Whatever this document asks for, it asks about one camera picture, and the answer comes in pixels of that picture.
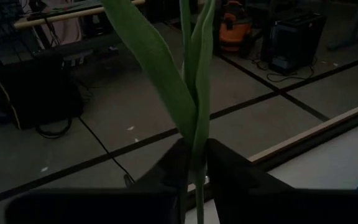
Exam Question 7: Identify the long black floor cable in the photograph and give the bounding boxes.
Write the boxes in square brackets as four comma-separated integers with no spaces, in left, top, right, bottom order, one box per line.
[35,115,135,185]

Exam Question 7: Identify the pale pink cloth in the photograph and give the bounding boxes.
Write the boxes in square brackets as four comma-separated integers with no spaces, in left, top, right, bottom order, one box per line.
[40,0,83,44]

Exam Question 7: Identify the large black equipment case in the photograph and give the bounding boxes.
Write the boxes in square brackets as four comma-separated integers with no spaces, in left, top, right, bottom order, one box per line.
[268,14,328,75]

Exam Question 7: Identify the grey stand foot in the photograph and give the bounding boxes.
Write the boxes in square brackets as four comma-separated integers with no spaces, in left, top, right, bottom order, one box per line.
[327,0,358,52]

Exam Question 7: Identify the orange shop vacuum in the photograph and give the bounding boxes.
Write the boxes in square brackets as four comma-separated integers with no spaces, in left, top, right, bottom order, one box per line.
[218,1,254,53]

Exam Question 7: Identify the black artificial tulip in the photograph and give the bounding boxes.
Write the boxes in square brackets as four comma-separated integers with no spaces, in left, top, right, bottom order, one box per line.
[100,0,218,224]

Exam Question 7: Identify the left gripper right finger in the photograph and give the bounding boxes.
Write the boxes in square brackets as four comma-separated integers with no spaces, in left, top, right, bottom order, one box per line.
[206,138,358,224]

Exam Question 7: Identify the black tangled floor cables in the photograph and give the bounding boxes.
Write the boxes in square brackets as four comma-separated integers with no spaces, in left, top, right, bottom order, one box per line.
[252,57,317,84]

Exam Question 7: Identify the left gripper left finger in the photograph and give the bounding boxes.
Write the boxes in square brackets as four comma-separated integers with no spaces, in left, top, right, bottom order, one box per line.
[4,138,193,224]

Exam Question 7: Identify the black floor box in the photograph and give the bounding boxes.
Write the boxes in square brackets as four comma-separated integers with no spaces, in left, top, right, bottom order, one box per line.
[9,60,85,130]

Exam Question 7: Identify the light wooden beam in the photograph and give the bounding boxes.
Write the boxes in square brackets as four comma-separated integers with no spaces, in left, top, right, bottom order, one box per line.
[13,0,146,31]

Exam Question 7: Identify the grey power unit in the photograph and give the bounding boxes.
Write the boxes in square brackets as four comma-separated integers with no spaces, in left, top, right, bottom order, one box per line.
[270,55,293,75]

